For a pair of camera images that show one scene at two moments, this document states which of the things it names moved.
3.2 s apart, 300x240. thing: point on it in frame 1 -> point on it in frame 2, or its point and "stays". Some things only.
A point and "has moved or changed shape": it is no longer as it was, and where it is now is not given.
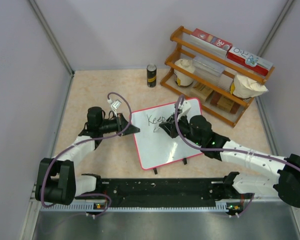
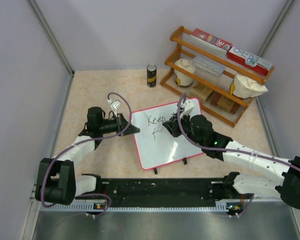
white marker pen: [156, 128] has moved or changed shape
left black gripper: [121, 122] stays
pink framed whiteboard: [157, 149] stays
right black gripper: [170, 127] stays
